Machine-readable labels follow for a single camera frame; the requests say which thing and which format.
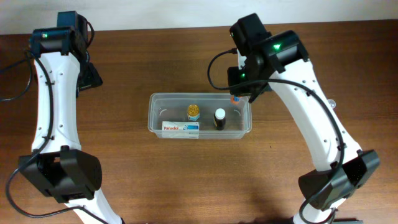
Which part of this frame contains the dark bottle white cap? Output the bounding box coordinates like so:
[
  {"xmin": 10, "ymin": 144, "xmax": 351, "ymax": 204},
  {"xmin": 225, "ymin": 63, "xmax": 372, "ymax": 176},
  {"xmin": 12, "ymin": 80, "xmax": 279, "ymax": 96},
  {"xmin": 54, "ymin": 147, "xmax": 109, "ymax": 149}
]
[{"xmin": 214, "ymin": 108, "xmax": 226, "ymax": 131}]

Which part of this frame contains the white Panadol medicine box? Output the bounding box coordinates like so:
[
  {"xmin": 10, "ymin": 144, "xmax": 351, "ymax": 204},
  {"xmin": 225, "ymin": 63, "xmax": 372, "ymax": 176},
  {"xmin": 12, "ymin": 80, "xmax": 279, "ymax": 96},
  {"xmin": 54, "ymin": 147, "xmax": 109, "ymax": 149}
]
[{"xmin": 161, "ymin": 121, "xmax": 200, "ymax": 139}]

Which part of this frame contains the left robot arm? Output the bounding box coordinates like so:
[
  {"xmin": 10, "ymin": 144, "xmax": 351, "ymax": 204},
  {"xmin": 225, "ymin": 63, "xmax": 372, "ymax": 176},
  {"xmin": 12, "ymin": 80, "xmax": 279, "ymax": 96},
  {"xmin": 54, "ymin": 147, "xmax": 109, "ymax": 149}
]
[{"xmin": 19, "ymin": 11, "xmax": 124, "ymax": 223}]

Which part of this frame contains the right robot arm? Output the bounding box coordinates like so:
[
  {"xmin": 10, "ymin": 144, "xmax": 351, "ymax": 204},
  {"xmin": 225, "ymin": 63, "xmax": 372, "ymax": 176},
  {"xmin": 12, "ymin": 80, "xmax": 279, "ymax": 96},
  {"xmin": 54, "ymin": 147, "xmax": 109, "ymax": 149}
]
[{"xmin": 228, "ymin": 14, "xmax": 380, "ymax": 223}]

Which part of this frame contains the white spray bottle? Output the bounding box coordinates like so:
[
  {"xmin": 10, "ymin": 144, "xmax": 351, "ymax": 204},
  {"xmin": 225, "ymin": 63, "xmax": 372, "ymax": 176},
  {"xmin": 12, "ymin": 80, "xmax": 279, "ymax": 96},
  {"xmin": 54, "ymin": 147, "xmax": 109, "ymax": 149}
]
[{"xmin": 328, "ymin": 99, "xmax": 336, "ymax": 109}]

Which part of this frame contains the small gold-lidded jar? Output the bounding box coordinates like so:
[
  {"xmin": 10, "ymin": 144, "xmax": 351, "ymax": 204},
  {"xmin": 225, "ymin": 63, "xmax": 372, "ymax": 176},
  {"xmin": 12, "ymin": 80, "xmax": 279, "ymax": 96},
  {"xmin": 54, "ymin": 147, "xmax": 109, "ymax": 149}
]
[{"xmin": 187, "ymin": 105, "xmax": 200, "ymax": 121}]

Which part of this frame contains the clear plastic container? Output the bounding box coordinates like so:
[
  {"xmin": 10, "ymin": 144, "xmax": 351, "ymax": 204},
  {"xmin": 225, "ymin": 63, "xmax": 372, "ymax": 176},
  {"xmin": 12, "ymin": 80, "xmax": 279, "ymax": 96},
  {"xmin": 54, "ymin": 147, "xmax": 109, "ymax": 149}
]
[{"xmin": 148, "ymin": 93, "xmax": 252, "ymax": 139}]

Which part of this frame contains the orange tube white cap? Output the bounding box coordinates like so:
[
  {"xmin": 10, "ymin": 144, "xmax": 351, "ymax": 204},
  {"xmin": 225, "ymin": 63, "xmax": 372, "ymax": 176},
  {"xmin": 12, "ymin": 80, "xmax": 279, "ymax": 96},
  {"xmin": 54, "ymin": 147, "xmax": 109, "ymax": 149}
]
[{"xmin": 231, "ymin": 96, "xmax": 240, "ymax": 105}]

